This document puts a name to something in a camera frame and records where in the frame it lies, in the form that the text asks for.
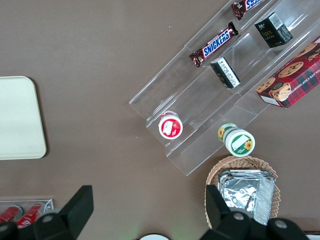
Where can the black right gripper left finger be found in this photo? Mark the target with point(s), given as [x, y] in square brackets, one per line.
[72, 212]

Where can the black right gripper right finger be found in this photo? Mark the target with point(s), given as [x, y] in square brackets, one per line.
[225, 222]

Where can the triangle sandwich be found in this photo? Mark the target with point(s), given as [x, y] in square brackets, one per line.
[240, 173]
[247, 197]

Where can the woven wicker basket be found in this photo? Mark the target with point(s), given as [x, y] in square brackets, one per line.
[215, 172]

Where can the cream plastic tray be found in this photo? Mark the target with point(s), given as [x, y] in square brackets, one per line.
[20, 117]

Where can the clear acrylic can box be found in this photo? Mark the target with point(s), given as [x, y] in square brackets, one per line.
[48, 203]

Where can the red soda can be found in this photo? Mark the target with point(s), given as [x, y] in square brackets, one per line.
[10, 212]
[28, 215]

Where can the white round object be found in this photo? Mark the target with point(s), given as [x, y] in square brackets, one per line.
[155, 237]

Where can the green sunflower lidded cup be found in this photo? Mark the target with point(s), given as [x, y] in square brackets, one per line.
[240, 143]

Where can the red lidded yogurt cup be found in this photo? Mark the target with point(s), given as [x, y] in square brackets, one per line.
[170, 127]

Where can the clear acrylic tiered shelf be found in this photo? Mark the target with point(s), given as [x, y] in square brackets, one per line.
[197, 105]

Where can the black cardboard box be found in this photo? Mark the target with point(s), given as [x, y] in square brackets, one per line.
[226, 73]
[272, 31]

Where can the red plaid cookie box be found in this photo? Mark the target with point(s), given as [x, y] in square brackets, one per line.
[295, 77]

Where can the Snickers chocolate bar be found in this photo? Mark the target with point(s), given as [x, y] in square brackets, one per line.
[215, 45]
[246, 6]

